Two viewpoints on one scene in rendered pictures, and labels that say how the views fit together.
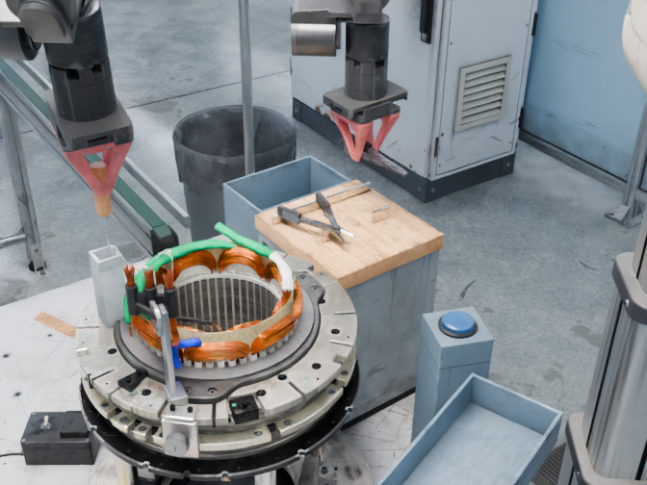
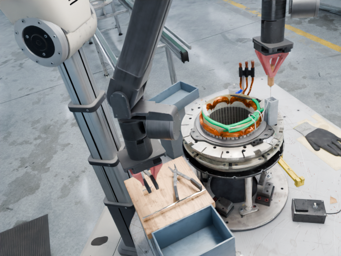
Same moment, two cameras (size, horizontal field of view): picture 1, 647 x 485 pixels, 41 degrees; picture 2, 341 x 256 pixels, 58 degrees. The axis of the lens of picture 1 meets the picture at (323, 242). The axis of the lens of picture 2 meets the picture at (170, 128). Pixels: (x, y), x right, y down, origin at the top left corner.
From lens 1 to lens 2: 1.58 m
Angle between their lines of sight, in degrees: 107
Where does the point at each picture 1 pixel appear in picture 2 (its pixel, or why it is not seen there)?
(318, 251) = (185, 171)
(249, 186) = (216, 249)
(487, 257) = not seen: outside the picture
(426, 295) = not seen: hidden behind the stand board
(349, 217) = (163, 195)
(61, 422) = (309, 208)
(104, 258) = (273, 104)
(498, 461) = not seen: hidden behind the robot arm
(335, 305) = (187, 127)
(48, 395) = (330, 248)
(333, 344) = (192, 114)
